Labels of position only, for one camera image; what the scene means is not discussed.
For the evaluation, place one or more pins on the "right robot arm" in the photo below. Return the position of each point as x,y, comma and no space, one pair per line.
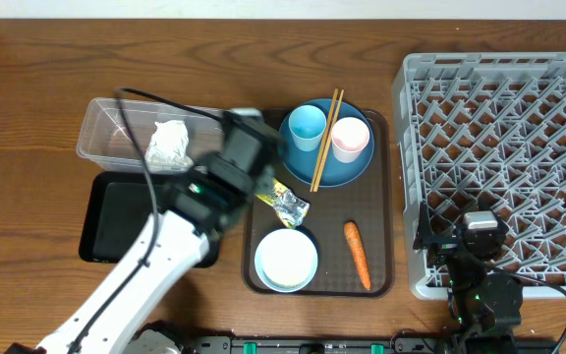
485,303

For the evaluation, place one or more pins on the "pink cup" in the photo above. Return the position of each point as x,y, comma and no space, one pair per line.
349,137

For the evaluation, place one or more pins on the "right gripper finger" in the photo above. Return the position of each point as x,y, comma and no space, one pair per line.
483,204
424,231

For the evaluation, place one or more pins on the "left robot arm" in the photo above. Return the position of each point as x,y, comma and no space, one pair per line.
204,202

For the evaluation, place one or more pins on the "right wooden chopstick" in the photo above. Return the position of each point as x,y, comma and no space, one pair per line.
326,147

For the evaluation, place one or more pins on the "orange carrot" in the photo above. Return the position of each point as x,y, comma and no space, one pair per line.
355,243

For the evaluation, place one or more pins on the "white tissue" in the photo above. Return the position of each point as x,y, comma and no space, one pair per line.
167,149

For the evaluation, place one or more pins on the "grey dishwasher rack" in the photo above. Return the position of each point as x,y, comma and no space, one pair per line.
488,127

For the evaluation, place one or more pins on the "dark blue plate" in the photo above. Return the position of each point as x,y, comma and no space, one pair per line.
301,164

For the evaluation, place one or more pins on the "light blue cup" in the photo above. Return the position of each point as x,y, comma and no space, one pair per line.
307,124

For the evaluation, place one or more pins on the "light blue rice bowl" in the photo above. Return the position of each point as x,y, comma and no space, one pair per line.
286,260

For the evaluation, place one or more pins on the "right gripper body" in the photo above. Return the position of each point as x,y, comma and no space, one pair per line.
446,245

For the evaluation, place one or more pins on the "clear plastic bin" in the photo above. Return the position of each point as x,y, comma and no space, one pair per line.
103,138

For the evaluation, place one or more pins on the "black plastic tray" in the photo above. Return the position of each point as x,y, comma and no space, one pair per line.
118,208

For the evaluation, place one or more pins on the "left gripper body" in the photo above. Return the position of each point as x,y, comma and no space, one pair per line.
260,185

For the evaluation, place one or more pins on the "brown serving tray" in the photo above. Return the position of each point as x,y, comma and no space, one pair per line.
367,201

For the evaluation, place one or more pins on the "green yellow snack wrapper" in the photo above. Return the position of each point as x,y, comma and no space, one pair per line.
290,209

